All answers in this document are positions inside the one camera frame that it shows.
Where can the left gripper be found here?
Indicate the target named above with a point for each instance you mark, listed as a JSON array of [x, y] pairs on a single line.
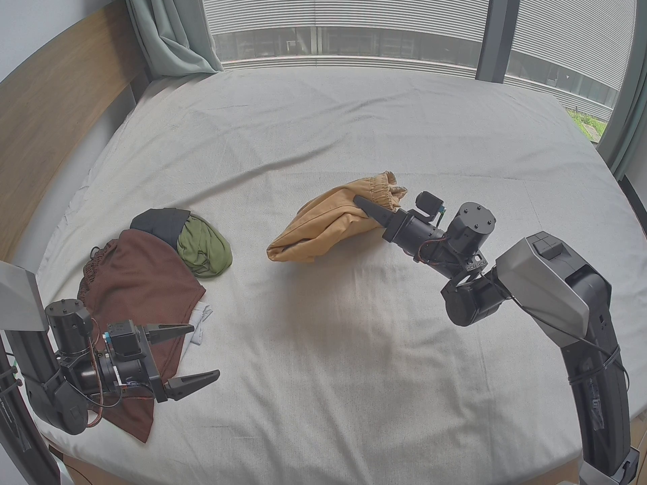
[[131, 377]]

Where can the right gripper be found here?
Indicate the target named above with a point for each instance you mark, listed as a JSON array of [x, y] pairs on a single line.
[[417, 235]]

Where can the yellow shorts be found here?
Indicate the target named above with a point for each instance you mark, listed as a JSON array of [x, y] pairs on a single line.
[[323, 225]]

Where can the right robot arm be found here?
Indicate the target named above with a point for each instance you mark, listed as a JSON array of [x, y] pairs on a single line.
[[546, 286]]

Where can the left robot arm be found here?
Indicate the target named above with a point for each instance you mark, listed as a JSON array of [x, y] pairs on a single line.
[[65, 321]]

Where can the bed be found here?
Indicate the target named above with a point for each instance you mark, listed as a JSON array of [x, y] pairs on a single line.
[[354, 119]]

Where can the white garment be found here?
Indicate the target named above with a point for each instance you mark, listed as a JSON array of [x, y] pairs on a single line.
[[199, 321]]

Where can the brown garment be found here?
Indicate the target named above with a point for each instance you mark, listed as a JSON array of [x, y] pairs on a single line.
[[141, 281]]

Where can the green garment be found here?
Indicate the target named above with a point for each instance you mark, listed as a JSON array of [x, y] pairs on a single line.
[[204, 248]]

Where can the black garment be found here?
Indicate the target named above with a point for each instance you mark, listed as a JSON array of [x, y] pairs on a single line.
[[156, 225]]

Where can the window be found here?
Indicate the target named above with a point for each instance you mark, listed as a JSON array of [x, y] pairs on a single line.
[[354, 8]]

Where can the grey-green curtain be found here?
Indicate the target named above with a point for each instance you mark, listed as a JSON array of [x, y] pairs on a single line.
[[632, 94], [167, 43]]

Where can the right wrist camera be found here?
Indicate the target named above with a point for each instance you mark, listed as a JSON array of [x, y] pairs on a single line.
[[429, 204]]

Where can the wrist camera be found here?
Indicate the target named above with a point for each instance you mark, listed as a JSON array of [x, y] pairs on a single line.
[[122, 340], [429, 204]]

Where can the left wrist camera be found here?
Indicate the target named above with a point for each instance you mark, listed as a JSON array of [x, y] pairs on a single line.
[[122, 340]]

